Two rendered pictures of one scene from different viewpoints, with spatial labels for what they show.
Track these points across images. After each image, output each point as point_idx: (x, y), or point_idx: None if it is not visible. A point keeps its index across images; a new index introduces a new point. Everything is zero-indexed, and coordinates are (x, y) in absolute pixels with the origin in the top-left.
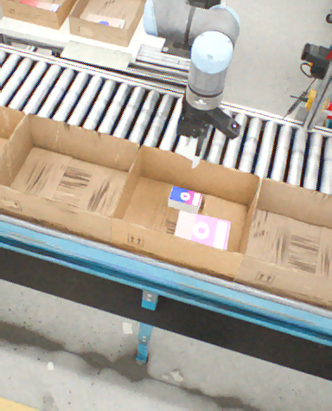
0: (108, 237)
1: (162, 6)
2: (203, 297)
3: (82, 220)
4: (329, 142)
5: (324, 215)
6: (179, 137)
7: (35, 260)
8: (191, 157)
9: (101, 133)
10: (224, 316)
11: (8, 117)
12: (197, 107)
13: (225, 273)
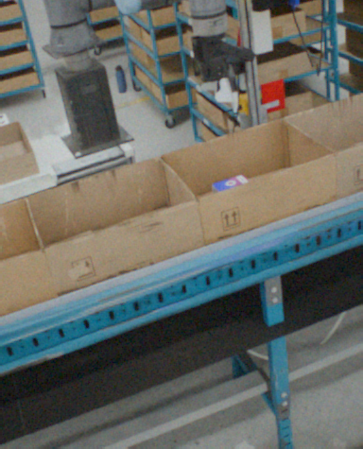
0: (201, 239)
1: None
2: (323, 247)
3: (168, 230)
4: None
5: (350, 129)
6: None
7: (122, 368)
8: (229, 98)
9: (115, 169)
10: (346, 282)
11: (4, 219)
12: (216, 32)
13: (327, 200)
